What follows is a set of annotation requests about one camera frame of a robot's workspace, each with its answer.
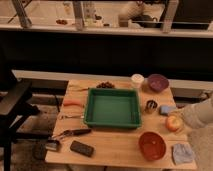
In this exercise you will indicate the black handled tool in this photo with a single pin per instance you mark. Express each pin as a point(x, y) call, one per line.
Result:
point(74, 132)

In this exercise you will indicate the small metal cup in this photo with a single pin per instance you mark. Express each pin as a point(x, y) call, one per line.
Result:
point(151, 106)

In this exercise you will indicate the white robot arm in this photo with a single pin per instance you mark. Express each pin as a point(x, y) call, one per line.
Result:
point(198, 115)

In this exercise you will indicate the yellow red apple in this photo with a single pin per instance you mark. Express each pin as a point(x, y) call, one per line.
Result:
point(174, 123)

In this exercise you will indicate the red bowl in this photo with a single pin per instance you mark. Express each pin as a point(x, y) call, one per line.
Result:
point(152, 146)

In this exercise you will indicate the orange carrot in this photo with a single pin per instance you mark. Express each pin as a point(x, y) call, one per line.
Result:
point(72, 102)

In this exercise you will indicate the metal spoon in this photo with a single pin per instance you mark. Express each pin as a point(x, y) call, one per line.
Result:
point(71, 117)

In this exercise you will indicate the black rectangular block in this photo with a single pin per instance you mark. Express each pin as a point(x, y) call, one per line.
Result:
point(82, 148)

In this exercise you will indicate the light blue cloth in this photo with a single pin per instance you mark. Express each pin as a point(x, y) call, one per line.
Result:
point(182, 153)

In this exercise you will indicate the purple bowl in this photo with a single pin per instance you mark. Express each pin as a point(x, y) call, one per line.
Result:
point(157, 82)

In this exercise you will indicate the green plastic tray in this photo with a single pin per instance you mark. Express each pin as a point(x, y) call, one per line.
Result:
point(116, 108)

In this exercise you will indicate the black stand on left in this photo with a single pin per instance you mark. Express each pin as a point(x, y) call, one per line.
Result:
point(14, 110)

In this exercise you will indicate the blue sponge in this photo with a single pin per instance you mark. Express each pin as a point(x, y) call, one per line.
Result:
point(165, 110)

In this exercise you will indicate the white plastic cup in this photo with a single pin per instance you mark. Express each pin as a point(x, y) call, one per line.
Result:
point(137, 80)

